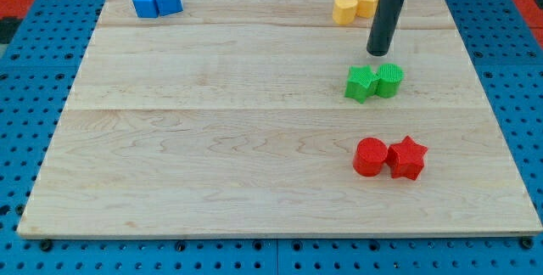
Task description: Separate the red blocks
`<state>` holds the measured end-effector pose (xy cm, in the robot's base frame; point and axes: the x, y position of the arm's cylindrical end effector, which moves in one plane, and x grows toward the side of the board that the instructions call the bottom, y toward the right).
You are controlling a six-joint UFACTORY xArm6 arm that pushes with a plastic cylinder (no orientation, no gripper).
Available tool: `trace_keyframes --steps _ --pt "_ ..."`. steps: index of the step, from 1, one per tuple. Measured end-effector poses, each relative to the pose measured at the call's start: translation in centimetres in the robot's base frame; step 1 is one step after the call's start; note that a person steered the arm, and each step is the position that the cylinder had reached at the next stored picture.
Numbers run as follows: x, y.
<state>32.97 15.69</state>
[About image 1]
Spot light wooden board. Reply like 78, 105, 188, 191
17, 0, 542, 240

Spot green star block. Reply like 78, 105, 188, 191
344, 65, 379, 104

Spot red cylinder block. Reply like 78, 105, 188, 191
352, 137, 388, 177

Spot green cylinder block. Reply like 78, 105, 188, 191
375, 64, 404, 98

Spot yellow heart block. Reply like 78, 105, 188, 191
332, 0, 358, 25

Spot red star block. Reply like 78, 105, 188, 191
385, 136, 428, 181

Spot yellow hexagon block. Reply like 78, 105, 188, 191
356, 0, 378, 19

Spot blue pentagon block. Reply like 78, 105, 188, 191
156, 0, 183, 16

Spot blue cube block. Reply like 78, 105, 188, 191
132, 0, 159, 18

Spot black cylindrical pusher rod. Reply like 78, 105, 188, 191
367, 0, 404, 57

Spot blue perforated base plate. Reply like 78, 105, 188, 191
1, 0, 542, 274

